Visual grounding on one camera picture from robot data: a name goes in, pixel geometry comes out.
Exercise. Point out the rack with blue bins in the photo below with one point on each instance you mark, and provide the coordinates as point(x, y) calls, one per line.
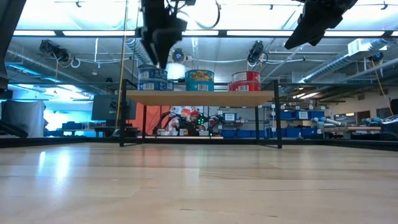
point(298, 115)

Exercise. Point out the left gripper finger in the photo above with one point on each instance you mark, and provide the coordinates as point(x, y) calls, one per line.
point(147, 43)
point(164, 46)

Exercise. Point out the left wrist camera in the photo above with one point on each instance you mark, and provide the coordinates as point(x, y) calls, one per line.
point(180, 26)

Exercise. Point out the white duct box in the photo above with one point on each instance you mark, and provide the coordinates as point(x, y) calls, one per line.
point(357, 46)

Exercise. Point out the black aluminium table frame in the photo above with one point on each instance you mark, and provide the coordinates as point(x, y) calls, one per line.
point(373, 144)

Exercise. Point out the teal label tuna can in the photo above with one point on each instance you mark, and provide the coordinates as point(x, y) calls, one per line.
point(199, 75)
point(199, 86)

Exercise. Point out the black ceiling camera device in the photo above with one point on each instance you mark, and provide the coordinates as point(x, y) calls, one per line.
point(180, 56)
point(255, 51)
point(54, 49)

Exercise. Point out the black background machine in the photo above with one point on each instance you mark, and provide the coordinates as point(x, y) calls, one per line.
point(391, 126)

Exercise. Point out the dark monitor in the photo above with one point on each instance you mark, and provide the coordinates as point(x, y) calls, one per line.
point(104, 107)

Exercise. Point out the white cylinder lamp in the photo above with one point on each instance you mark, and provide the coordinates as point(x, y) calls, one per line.
point(177, 71)

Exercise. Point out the orange wall panel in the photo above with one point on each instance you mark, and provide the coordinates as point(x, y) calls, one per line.
point(152, 113)

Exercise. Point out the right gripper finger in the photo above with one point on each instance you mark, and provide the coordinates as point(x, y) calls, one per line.
point(306, 25)
point(320, 28)

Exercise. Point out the background black robot arm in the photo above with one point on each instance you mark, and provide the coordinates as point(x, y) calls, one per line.
point(216, 123)
point(172, 123)

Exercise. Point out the silver flexible duct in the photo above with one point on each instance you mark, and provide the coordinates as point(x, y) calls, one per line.
point(131, 45)

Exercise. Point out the grey curtain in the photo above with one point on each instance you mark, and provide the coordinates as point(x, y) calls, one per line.
point(29, 115)

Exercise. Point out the wooden shelf black metal frame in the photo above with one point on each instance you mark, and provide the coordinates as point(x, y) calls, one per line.
point(199, 98)

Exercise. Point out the red label seafood can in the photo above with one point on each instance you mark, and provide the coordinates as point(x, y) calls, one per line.
point(245, 86)
point(245, 76)

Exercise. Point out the overhead LED light bar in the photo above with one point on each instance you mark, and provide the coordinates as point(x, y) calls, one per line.
point(93, 33)

